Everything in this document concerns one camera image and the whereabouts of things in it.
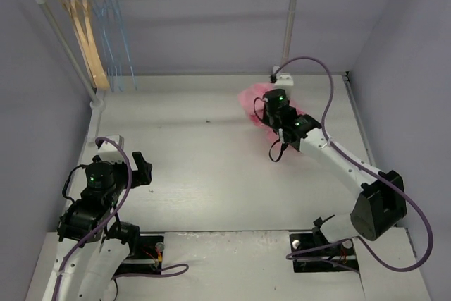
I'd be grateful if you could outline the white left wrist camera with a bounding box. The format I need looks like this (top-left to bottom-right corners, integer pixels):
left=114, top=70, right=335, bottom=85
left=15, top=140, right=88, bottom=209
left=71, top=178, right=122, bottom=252
left=95, top=135, right=124, bottom=164

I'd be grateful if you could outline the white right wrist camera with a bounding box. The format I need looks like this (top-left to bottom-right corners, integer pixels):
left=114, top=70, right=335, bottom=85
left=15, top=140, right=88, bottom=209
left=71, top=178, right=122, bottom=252
left=270, top=73, right=294, bottom=92

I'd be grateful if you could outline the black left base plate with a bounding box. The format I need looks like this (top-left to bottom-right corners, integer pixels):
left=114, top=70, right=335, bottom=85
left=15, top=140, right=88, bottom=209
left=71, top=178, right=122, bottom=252
left=115, top=234, right=165, bottom=275

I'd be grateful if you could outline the blue wire hanger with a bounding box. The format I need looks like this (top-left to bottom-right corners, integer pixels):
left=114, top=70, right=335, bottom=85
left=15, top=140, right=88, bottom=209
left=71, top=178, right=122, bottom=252
left=108, top=0, right=138, bottom=90
left=90, top=0, right=118, bottom=92
left=96, top=0, right=123, bottom=92

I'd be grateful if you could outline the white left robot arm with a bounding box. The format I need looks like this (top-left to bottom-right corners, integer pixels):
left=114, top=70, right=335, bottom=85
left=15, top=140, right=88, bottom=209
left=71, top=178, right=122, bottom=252
left=43, top=152, right=152, bottom=300

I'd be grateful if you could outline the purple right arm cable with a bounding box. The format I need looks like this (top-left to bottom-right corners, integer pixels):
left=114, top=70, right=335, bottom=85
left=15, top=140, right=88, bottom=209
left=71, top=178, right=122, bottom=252
left=273, top=56, right=435, bottom=273

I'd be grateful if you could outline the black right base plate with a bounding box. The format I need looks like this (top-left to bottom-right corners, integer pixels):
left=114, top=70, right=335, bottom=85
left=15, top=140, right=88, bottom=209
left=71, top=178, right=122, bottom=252
left=289, top=232, right=359, bottom=274

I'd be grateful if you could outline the wooden hanger right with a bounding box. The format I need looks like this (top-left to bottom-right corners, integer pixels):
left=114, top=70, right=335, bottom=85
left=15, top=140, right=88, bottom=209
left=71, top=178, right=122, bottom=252
left=68, top=0, right=111, bottom=90

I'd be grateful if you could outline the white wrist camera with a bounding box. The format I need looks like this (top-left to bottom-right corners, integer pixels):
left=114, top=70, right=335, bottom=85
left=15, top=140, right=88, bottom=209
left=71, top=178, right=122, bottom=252
left=270, top=73, right=294, bottom=92
left=95, top=135, right=124, bottom=164

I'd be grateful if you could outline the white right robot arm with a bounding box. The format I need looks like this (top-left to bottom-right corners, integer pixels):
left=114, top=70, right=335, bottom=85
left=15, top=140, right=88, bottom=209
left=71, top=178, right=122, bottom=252
left=259, top=89, right=407, bottom=253

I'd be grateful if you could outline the wooden hanger left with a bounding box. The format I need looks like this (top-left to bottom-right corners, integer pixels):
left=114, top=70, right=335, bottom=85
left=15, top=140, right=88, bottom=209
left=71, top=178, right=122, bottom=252
left=48, top=0, right=101, bottom=87

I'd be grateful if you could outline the wooden hanger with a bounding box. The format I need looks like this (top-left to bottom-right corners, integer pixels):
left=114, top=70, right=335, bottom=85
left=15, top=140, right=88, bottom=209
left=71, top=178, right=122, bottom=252
left=57, top=0, right=106, bottom=89
left=68, top=0, right=111, bottom=90
left=48, top=0, right=101, bottom=87

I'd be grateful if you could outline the wooden hanger middle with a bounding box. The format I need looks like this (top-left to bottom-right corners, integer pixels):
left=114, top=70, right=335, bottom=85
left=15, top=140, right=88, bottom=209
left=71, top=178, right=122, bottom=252
left=57, top=0, right=106, bottom=89

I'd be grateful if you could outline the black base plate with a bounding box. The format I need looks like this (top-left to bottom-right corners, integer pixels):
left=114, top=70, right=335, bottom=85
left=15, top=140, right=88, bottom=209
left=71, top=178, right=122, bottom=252
left=289, top=232, right=359, bottom=274
left=115, top=234, right=165, bottom=275

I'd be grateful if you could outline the pink t shirt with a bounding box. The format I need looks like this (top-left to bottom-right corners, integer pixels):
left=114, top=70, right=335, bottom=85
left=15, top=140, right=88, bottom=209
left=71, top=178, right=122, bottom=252
left=237, top=83, right=298, bottom=162

